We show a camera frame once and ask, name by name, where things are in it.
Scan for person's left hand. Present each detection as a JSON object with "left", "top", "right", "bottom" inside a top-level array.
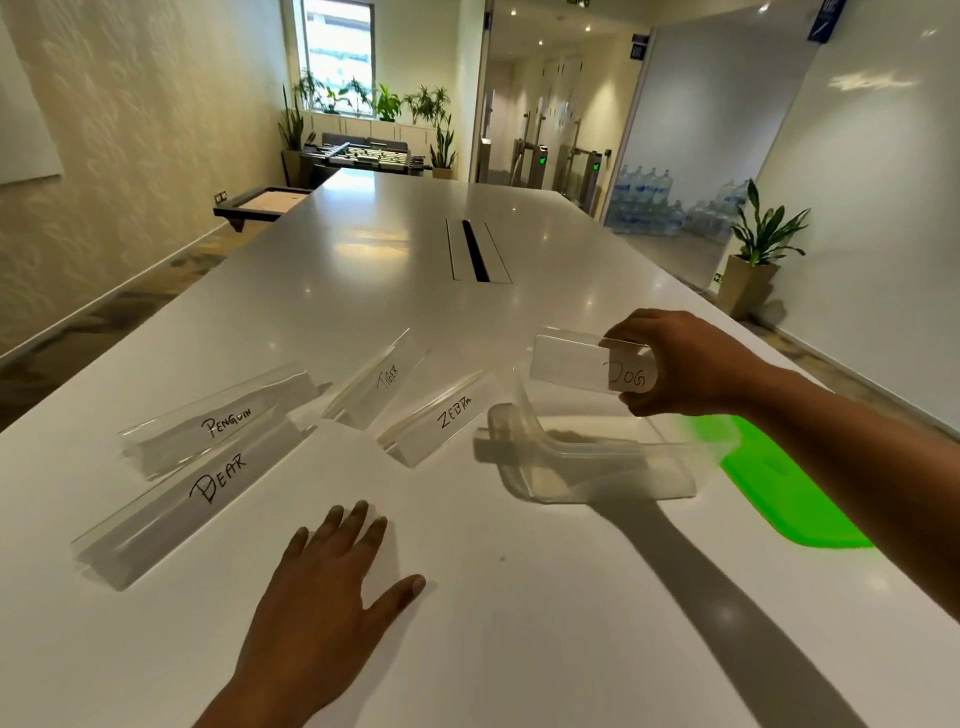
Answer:
[{"left": 232, "top": 500, "right": 427, "bottom": 699}]

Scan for person's right hand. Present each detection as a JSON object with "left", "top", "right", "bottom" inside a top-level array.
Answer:
[{"left": 603, "top": 308, "right": 781, "bottom": 418}]

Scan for green plastic lid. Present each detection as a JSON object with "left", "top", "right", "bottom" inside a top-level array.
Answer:
[{"left": 674, "top": 413, "right": 875, "bottom": 550}]

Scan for person's right forearm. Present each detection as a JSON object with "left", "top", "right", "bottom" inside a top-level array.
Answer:
[{"left": 749, "top": 365, "right": 960, "bottom": 624}]

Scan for potted plant tan planter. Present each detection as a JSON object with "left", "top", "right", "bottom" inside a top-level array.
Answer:
[{"left": 716, "top": 178, "right": 813, "bottom": 320}]

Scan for stack of water jugs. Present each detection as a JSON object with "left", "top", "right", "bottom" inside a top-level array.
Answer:
[{"left": 603, "top": 163, "right": 751, "bottom": 245}]

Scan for metal turnstile gate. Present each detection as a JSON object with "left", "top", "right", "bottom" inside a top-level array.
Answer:
[
  {"left": 558, "top": 119, "right": 613, "bottom": 215},
  {"left": 509, "top": 112, "right": 553, "bottom": 189}
]

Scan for tall snake plant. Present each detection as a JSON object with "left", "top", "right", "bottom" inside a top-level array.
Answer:
[
  {"left": 278, "top": 83, "right": 316, "bottom": 189},
  {"left": 428, "top": 112, "right": 459, "bottom": 180}
]

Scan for large blue hanging sign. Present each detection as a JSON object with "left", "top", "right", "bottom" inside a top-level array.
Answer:
[{"left": 806, "top": 0, "right": 849, "bottom": 44}]

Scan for foosball table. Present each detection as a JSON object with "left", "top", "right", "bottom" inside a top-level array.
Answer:
[{"left": 299, "top": 132, "right": 430, "bottom": 189}]

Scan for white low cabinet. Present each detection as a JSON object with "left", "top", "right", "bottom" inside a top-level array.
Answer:
[{"left": 303, "top": 112, "right": 444, "bottom": 151}]

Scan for black side table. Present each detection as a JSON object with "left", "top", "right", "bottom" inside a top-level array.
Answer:
[{"left": 212, "top": 185, "right": 313, "bottom": 234}]

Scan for bright window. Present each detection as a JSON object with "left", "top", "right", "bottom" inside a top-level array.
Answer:
[{"left": 302, "top": 0, "right": 375, "bottom": 118}]

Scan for table cable slot panel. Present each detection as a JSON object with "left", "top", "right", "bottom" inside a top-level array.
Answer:
[{"left": 445, "top": 217, "right": 514, "bottom": 285}]

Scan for white wall board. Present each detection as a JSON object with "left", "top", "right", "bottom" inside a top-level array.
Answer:
[{"left": 0, "top": 14, "right": 65, "bottom": 187}]

